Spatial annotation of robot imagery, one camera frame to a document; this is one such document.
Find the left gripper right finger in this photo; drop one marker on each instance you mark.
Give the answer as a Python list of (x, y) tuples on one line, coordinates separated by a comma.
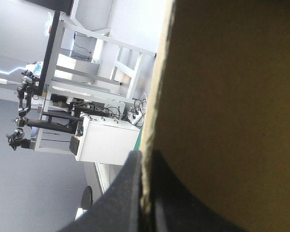
[(169, 205)]

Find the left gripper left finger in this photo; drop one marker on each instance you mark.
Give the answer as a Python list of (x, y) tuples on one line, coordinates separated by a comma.
[(120, 203)]

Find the brown cardboard box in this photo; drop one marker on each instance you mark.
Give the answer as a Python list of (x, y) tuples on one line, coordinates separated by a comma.
[(232, 96)]

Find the black jointed robot arm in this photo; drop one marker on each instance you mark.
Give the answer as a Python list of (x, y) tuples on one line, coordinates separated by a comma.
[(23, 99), (17, 141)]

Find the white cabinet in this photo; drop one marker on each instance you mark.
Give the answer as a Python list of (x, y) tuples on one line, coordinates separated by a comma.
[(108, 142)]

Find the white power strip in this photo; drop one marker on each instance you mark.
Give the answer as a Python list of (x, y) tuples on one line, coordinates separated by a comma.
[(136, 118)]

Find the white frame table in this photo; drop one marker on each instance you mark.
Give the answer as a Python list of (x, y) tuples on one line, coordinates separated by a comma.
[(87, 90)]

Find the dark wall display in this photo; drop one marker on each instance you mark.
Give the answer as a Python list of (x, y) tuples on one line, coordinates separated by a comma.
[(50, 5)]

